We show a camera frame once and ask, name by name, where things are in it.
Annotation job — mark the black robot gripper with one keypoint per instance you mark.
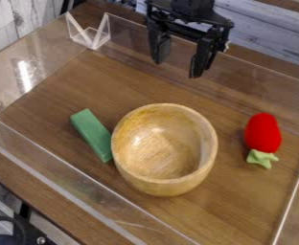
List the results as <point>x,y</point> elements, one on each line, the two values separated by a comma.
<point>191,19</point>

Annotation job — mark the brown wooden bowl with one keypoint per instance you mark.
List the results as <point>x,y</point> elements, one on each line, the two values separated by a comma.
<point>164,148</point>

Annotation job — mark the green rectangular block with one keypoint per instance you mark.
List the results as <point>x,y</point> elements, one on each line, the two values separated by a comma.
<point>93,133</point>

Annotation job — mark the red plush strawberry toy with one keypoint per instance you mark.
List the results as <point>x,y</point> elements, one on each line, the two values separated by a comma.
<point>263,139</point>

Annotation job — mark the clear acrylic corner bracket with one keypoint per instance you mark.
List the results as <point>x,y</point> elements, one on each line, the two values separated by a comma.
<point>89,37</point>

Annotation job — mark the clear acrylic tray wall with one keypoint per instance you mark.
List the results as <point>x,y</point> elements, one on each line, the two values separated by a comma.
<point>244,205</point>

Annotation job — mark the black metal table bracket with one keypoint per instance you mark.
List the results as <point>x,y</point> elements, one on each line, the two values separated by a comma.
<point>34,236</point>

